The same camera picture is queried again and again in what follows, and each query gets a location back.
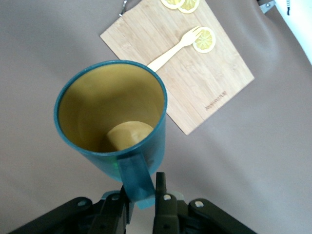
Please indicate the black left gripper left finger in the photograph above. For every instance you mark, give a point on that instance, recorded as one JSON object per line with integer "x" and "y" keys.
{"x": 109, "y": 214}

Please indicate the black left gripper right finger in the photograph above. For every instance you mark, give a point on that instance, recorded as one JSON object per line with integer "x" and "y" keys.
{"x": 165, "y": 214}

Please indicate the teal cup with yellow inside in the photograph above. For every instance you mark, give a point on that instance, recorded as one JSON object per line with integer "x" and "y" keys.
{"x": 107, "y": 102}

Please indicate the rectangular bamboo cutting board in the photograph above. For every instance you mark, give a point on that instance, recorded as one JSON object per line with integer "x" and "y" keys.
{"x": 200, "y": 80}

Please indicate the pale wooden fork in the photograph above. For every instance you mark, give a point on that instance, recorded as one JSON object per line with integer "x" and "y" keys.
{"x": 170, "y": 52}

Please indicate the lemon slice under fork tines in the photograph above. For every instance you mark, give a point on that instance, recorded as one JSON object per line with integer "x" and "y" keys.
{"x": 207, "y": 42}

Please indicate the grey metal table bracket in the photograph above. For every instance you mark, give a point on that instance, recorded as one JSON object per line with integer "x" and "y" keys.
{"x": 267, "y": 5}

